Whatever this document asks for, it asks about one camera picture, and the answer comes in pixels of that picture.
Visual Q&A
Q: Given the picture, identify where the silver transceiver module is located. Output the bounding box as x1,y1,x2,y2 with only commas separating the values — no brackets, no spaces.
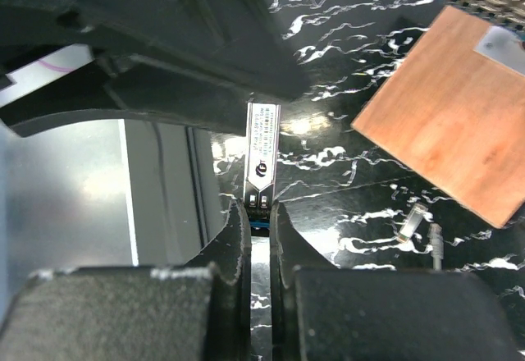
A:
243,103,281,236
397,203,427,243

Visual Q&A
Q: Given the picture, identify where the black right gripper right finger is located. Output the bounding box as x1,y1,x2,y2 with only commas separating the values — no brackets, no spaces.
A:
269,203,520,360

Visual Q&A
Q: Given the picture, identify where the wooden board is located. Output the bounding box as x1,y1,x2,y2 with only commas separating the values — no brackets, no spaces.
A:
353,7,524,228

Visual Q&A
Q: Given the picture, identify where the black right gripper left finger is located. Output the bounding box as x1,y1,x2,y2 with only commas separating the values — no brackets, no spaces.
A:
1,202,251,360

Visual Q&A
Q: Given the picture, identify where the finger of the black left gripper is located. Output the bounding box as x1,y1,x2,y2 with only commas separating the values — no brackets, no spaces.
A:
1,63,247,137
1,0,310,101

